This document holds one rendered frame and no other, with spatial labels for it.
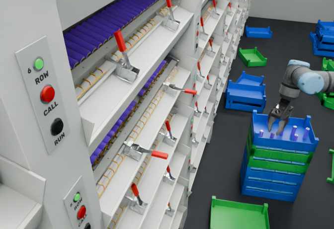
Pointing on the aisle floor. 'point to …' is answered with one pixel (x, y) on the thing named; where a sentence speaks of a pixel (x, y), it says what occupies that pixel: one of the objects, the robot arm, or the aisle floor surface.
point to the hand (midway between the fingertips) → (273, 131)
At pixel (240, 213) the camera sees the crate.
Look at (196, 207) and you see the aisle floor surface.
